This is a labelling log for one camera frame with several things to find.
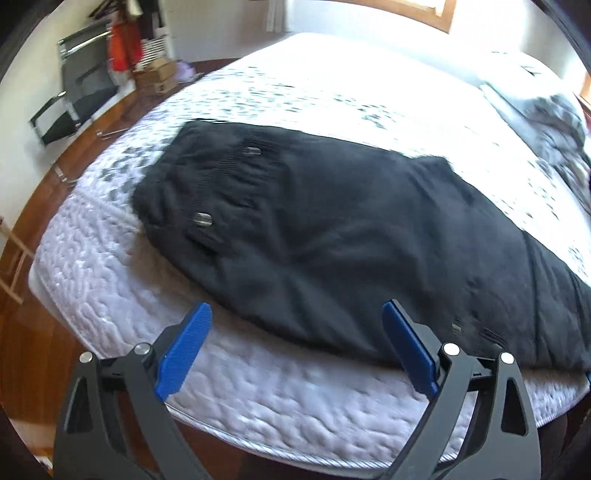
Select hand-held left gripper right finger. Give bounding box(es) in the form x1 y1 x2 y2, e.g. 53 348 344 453
365 299 542 480

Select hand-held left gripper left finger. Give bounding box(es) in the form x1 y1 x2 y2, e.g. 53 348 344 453
53 302 213 480

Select black pants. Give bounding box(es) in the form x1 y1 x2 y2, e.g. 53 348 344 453
131 119 591 374

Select white quilted bed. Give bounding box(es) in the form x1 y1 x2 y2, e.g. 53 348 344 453
28 31 591 467

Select light wooden rack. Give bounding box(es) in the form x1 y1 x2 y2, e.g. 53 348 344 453
0 216 25 305

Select grey crumpled blanket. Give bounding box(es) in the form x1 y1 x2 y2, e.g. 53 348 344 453
480 80 591 199

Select cardboard box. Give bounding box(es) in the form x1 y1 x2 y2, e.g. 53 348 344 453
134 58 178 93

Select black chrome chair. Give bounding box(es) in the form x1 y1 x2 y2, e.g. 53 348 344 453
30 32 121 146

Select red hanging garment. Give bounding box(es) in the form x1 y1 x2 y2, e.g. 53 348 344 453
107 21 144 72

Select wooden framed window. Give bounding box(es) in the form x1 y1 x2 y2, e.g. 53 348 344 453
286 0 458 34

